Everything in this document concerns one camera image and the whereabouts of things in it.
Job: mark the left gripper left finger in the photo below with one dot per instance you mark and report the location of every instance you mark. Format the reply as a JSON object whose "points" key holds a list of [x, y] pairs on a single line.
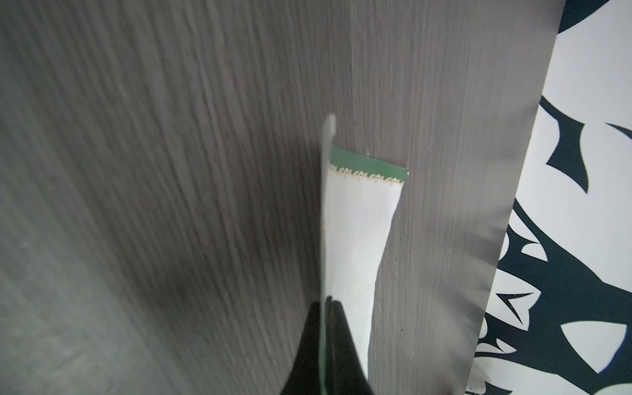
{"points": [[304, 377]]}

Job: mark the white letter paper green border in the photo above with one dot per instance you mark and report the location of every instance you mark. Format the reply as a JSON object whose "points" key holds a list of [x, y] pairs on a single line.
{"points": [[359, 198]]}

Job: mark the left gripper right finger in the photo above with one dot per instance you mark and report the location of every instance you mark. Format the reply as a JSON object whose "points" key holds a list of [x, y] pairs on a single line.
{"points": [[344, 371]]}

